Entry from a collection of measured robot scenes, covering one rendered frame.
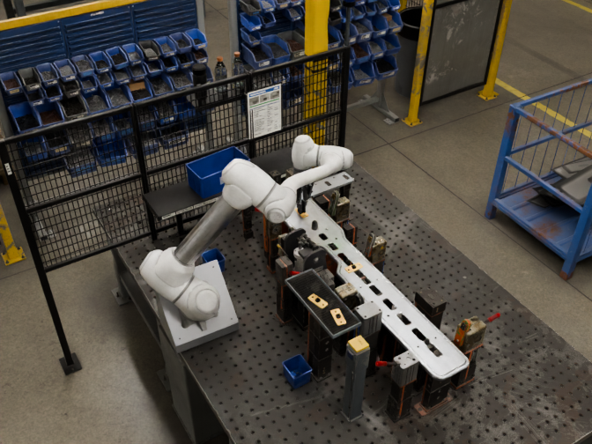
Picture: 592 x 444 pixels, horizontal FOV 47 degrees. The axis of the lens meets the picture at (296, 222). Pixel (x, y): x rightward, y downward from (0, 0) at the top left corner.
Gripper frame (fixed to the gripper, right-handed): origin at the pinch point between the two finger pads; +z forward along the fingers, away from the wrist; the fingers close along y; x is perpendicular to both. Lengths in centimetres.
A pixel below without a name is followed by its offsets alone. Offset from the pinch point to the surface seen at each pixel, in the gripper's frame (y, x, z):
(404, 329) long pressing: -3, -89, 4
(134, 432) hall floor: -108, -8, 105
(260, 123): 7, 55, -18
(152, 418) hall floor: -96, -4, 105
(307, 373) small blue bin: -42, -73, 26
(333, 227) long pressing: 8.1, -17.3, 4.9
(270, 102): 14, 55, -29
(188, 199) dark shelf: -46, 38, 2
